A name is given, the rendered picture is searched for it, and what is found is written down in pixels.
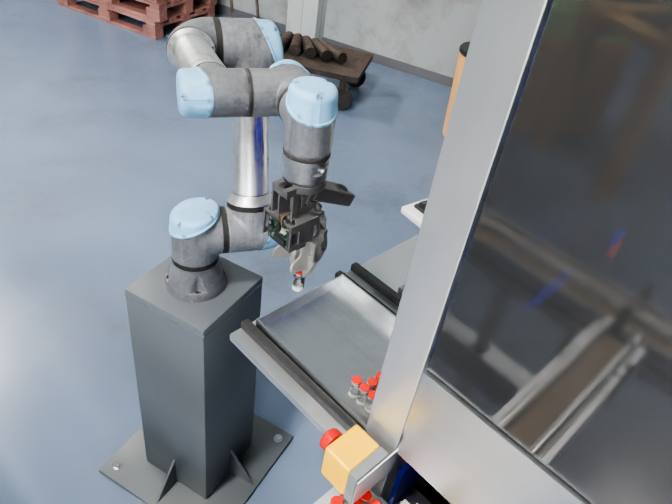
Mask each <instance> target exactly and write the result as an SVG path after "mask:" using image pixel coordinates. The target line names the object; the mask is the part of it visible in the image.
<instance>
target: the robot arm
mask: <svg viewBox="0 0 672 504"><path fill-rule="evenodd" d="M166 55H167V58H168V61H169V63H170V64H171V66H172V67H173V69H174V70H175V71H177V74H176V93H177V103H178V109H179V112H180V114H181V115H182V116H183V117H186V118H200V119H208V118H228V117H231V137H232V175H233V192H232V193H231V194H230V195H229V196H228V197H227V206H218V204H217V203H216V202H215V201H214V200H212V199H209V200H207V198H203V197H197V198H191V199H187V200H184V201H182V202H180V203H179V204H178V205H177V206H175V207H174V208H173V209H172V211H171V213H170V217H169V233H170V246H171V261H170V264H169V267H168V269H167V272H166V276H165V283H166V288H167V290H168V292H169V293H170V294H171V295H172V296H173V297H175V298H176V299H179V300H181V301H185V302H204V301H208V300H211V299H213V298H215V297H217V296H218V295H219V294H220V293H221V292H222V291H223V290H224V288H225V285H226V274H225V271H224V268H223V267H222V264H221V261H220V259H219V254H223V253H234V252H245V251H261V250H264V249H271V248H274V247H275V246H276V245H277V244H279V246H278V247H276V248H275V249H274V251H273V253H272V256H273V258H281V257H288V256H289V258H290V262H291V266H290V272H292V273H295V272H299V271H302V274H301V277H305V276H307V275H308V274H310V273H311V272H312V270H313V269H314V268H315V266H316V265H317V263H318V262H319V260H321V258H322V256H323V254H324V252H325V251H326V248H327V232H328V229H326V221H327V219H326V216H325V214H324V212H325V211H323V210H322V209H321V208H322V205H321V204H320V203H319V202H324V203H330V204H336V205H342V206H350V205H351V203H352V201H353V199H354V198H355V195H354V194H353V193H351V192H350V191H349V190H348V189H347V187H346V186H345V185H343V184H340V183H335V182H330V181H326V179H327V176H328V170H329V162H330V156H331V150H332V143H333V136H334V129H335V122H336V118H337V115H338V90H337V88H336V86H335V85H334V84H333V83H331V82H328V81H327V80H326V79H323V78H320V77H314V76H311V74H310V73H309V72H308V71H307V70H306V69H305V68H304V67H303V66H302V65H301V64H300V63H298V62H296V61H294V60H290V59H284V52H283V45H282V40H281V36H280V33H279V30H278V28H277V26H276V25H275V23H274V22H272V21H271V20H267V19H256V18H255V17H252V18H225V17H199V18H195V19H191V20H188V21H186V22H184V23H182V24H181V25H179V26H178V27H176V28H175V29H174V30H173V31H172V32H171V34H170V35H169V37H168V40H167V43H166ZM277 116H280V118H281V120H282V121H283V122H284V126H285V129H284V142H283V152H282V165H281V173H282V178H281V179H278V180H276V181H273V182H272V194H271V193H270V192H269V117H277Z"/></svg>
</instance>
